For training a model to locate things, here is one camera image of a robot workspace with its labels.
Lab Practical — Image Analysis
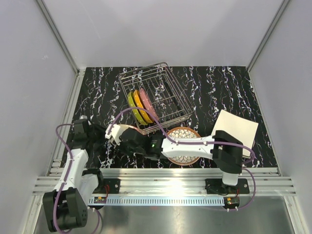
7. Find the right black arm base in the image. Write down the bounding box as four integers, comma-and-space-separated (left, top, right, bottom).
205, 178, 250, 196

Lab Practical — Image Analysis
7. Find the orange polka dot plate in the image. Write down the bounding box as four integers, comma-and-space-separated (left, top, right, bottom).
133, 90, 154, 124

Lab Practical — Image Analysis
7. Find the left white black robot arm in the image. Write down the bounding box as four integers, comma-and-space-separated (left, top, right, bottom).
42, 116, 105, 234

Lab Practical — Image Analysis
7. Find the floral patterned brown plate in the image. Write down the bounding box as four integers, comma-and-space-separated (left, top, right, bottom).
167, 127, 200, 166

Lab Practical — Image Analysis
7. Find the white slotted cable duct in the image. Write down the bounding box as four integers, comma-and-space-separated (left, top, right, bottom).
88, 196, 224, 206

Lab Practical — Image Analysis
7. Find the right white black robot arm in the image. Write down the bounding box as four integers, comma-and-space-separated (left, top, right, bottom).
118, 129, 247, 194

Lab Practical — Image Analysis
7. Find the aluminium mounting rail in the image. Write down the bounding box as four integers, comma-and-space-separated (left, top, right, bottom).
32, 158, 297, 198

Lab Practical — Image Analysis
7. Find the metal wire dish rack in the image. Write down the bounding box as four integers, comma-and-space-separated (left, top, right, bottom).
118, 62, 194, 134

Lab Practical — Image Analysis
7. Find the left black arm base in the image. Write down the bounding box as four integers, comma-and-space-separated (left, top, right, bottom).
93, 178, 121, 194

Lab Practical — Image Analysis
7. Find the right aluminium frame post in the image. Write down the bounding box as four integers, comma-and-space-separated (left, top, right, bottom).
247, 0, 292, 73

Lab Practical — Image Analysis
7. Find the aluminium frame post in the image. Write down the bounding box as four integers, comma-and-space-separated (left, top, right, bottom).
247, 0, 292, 73
35, 0, 80, 76

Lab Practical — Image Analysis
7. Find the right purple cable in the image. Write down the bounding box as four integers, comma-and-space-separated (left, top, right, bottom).
107, 107, 256, 210

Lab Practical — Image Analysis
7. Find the left aluminium frame post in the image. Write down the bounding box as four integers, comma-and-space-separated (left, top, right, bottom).
35, 0, 80, 76

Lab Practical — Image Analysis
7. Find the black marble pattern mat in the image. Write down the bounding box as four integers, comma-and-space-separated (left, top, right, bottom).
74, 66, 277, 168

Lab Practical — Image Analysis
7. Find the pink polka dot plate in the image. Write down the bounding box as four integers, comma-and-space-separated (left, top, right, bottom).
139, 88, 159, 121

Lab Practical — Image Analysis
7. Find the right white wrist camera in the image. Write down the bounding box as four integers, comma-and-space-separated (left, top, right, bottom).
105, 124, 140, 147

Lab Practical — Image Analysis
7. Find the green polka dot plate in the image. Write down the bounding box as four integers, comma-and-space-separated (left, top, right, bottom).
127, 91, 148, 126

